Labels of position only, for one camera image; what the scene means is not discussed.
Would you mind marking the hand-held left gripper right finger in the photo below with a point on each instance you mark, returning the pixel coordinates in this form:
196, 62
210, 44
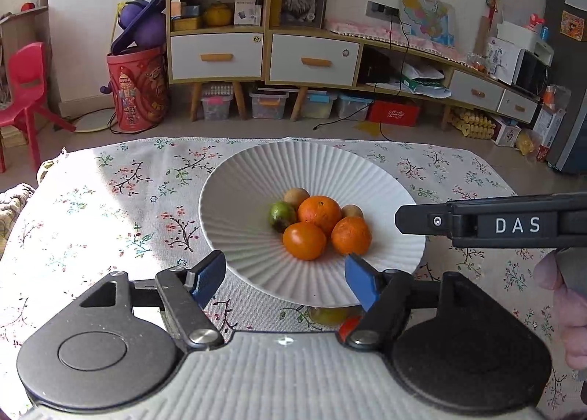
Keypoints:
362, 280

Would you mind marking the grey refrigerator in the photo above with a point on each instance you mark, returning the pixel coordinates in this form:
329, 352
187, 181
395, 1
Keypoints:
568, 80

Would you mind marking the wall socket panel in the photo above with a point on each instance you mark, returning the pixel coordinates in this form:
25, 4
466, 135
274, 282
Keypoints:
383, 9

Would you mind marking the long low wooden cabinet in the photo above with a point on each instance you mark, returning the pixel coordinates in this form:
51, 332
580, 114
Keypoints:
440, 67

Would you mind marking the large brown kiwi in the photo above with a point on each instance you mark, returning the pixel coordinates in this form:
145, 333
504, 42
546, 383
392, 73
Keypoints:
296, 197

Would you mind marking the clear storage box orange label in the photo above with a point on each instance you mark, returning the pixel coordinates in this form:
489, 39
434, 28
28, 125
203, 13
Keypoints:
269, 104

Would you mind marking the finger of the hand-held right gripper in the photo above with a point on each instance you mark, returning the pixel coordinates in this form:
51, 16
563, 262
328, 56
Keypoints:
419, 219

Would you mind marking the large bumpy orange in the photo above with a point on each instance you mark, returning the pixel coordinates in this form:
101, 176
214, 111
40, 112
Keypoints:
319, 213

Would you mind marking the white ribbed plate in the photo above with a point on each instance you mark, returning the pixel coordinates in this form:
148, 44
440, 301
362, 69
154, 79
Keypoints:
247, 218

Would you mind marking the small brown kiwi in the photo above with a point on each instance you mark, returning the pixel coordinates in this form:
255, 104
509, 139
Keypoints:
353, 210

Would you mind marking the green round fruit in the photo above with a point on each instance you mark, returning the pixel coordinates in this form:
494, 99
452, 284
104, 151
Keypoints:
280, 217

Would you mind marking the small mandarin orange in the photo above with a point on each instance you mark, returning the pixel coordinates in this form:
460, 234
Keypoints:
351, 235

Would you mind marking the clear storage box pink lid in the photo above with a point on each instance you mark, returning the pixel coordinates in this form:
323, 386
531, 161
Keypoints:
216, 104

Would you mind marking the yellow toy blocks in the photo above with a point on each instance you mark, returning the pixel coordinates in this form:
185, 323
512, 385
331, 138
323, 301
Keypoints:
472, 124

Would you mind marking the colourful map poster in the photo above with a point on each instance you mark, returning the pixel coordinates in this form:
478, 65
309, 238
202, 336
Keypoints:
426, 16

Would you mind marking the red cardboard box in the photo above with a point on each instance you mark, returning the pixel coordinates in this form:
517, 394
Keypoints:
394, 113

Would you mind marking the yellow pumpkin jar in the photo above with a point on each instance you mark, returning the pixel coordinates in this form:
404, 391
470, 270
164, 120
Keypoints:
218, 15

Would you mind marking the small white low drawer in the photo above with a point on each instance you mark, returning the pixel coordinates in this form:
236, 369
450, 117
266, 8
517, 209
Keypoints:
517, 107

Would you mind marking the person's right hand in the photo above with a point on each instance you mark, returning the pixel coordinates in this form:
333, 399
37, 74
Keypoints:
573, 333

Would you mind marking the grey quilted blanket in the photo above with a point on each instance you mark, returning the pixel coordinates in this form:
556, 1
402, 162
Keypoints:
13, 204

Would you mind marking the pink lace cloth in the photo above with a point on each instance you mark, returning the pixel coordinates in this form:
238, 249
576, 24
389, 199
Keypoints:
348, 28

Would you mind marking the white drawer with keyhole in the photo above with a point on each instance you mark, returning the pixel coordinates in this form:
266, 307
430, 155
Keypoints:
215, 55

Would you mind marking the red printed bin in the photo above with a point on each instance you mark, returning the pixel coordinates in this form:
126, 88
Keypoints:
137, 90

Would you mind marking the microwave oven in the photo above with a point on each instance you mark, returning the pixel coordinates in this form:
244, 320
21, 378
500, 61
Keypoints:
532, 70

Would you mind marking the white product box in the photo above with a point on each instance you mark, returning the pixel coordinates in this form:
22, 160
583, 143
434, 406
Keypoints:
247, 9

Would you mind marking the large white low drawer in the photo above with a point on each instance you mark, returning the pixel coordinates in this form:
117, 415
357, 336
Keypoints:
477, 91

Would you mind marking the red plastic chair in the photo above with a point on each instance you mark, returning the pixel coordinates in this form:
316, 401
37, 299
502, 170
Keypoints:
27, 80

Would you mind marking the floral tablecloth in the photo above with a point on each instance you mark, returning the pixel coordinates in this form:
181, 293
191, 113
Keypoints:
114, 218

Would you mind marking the yellow-green fruit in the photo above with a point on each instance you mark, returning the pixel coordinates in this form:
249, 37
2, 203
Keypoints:
328, 315

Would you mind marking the tall wooden shelf cabinet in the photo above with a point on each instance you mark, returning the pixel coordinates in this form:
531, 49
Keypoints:
266, 57

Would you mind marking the red tomato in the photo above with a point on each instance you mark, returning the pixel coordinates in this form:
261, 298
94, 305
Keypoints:
349, 328

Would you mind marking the smooth orange persimmon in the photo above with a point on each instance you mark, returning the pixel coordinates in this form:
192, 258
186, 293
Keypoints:
305, 241

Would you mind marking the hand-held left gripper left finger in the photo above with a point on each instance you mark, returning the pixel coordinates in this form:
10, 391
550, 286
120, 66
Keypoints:
208, 273

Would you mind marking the clear storage box blue lid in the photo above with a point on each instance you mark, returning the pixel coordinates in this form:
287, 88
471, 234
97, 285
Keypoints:
354, 108
319, 104

